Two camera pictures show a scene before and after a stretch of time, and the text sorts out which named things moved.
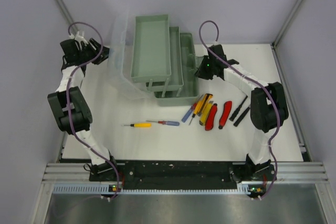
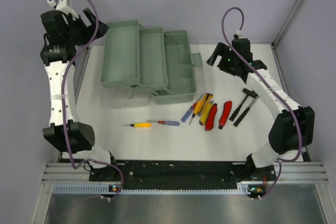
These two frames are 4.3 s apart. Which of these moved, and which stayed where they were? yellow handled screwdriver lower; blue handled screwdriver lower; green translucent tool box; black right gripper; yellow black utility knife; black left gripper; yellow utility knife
Moved: green translucent tool box; black left gripper; black right gripper
Stayed: yellow black utility knife; yellow handled screwdriver lower; blue handled screwdriver lower; yellow utility knife
